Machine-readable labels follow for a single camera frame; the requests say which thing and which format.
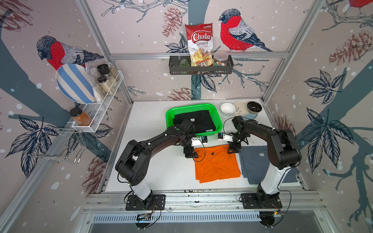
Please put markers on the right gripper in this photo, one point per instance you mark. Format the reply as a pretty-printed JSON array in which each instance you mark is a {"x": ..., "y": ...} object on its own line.
[{"x": 231, "y": 146}]

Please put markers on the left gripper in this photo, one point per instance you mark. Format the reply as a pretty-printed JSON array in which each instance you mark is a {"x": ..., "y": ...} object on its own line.
[{"x": 187, "y": 150}]

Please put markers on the orange t-shirt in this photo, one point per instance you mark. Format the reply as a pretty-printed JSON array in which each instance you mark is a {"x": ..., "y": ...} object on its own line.
[{"x": 215, "y": 163}]

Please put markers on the grey t-shirt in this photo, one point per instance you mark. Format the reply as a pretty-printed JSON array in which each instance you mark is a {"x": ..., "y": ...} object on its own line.
[{"x": 254, "y": 163}]

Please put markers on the black t-shirt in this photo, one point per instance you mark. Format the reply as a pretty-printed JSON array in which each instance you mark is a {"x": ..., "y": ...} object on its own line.
[{"x": 200, "y": 119}]

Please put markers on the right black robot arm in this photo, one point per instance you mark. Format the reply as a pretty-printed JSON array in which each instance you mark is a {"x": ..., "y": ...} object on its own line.
[{"x": 283, "y": 154}]

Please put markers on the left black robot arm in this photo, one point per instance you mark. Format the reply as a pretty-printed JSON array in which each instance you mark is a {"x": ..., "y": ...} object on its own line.
[{"x": 134, "y": 161}]

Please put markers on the green plastic basket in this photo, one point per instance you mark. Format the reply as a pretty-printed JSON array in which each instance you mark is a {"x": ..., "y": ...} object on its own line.
[{"x": 171, "y": 113}]

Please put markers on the beige and blue plate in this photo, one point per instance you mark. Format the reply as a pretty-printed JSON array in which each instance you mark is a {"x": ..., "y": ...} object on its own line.
[{"x": 242, "y": 110}]

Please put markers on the white small bowl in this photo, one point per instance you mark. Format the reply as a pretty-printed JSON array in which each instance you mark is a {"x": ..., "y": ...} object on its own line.
[{"x": 228, "y": 108}]

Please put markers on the black bowl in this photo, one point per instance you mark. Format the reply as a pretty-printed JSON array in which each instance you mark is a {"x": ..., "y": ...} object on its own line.
[{"x": 254, "y": 107}]

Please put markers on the green glass object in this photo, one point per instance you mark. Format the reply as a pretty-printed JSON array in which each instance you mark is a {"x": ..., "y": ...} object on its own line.
[{"x": 184, "y": 63}]

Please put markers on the clear plastic jar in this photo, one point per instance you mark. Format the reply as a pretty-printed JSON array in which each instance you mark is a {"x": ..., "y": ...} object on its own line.
[{"x": 220, "y": 58}]

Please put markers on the black lid spice jar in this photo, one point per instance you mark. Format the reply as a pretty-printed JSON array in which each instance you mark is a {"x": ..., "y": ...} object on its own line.
[
  {"x": 104, "y": 70},
  {"x": 106, "y": 85}
]

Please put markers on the orange spice jar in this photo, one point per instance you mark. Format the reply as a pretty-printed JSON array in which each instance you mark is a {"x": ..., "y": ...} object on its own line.
[{"x": 80, "y": 117}]

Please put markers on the red cassava chips bag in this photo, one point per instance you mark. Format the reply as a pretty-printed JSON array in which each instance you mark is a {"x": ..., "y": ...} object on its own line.
[{"x": 200, "y": 44}]

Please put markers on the blue striped plate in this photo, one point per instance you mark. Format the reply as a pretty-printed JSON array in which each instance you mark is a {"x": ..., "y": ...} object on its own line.
[{"x": 72, "y": 81}]

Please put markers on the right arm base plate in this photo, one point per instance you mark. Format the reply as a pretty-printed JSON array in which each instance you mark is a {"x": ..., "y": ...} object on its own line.
[{"x": 260, "y": 201}]

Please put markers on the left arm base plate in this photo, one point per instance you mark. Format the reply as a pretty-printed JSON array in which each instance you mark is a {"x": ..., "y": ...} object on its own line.
[{"x": 153, "y": 202}]

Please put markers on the black wall shelf basket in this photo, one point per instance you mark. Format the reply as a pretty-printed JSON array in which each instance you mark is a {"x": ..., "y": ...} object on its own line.
[{"x": 176, "y": 69}]

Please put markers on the white wire wall rack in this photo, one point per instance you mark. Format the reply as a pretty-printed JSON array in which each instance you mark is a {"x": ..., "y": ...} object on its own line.
[{"x": 97, "y": 111}]

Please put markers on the chrome wire hook rack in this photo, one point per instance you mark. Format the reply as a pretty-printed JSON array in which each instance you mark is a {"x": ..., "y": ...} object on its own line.
[{"x": 68, "y": 147}]

